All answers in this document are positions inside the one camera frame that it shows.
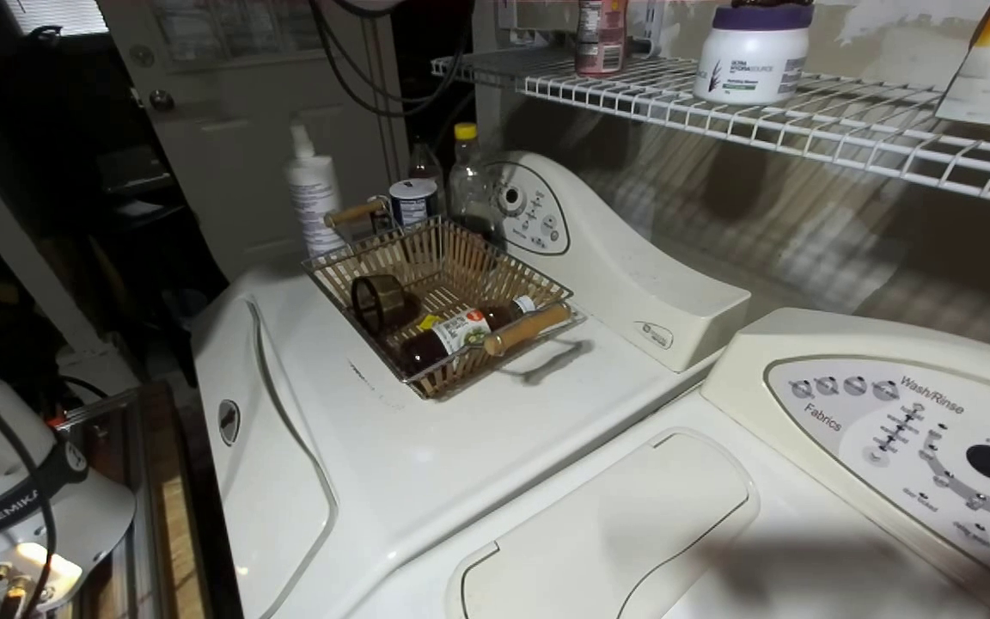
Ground white washing machine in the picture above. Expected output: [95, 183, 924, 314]
[188, 149, 756, 619]

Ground white jar purple lid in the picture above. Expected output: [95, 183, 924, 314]
[694, 0, 816, 107]

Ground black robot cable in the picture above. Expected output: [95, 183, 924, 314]
[308, 0, 457, 120]

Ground dark round jar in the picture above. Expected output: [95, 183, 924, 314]
[351, 270, 425, 338]

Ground brown bottle with label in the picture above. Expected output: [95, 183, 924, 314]
[384, 307, 500, 375]

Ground white lotion bottle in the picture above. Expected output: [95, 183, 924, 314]
[281, 117, 349, 260]

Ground wire basket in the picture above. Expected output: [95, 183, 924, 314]
[301, 195, 585, 401]

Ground white wire shelf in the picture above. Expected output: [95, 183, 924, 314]
[427, 48, 990, 217]

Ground clear bottle yellow cap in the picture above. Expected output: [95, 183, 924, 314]
[446, 117, 510, 252]

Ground red container with label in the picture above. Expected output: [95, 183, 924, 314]
[575, 0, 633, 80]

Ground amber bottle black cap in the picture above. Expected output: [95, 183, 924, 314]
[405, 134, 452, 193]

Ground wooden platform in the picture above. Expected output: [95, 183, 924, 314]
[130, 383, 213, 619]

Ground dark bottle white cap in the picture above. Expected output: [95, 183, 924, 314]
[475, 288, 548, 335]

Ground white board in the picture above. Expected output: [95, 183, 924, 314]
[0, 0, 112, 42]

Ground grey metal beam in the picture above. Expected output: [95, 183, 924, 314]
[0, 117, 139, 399]

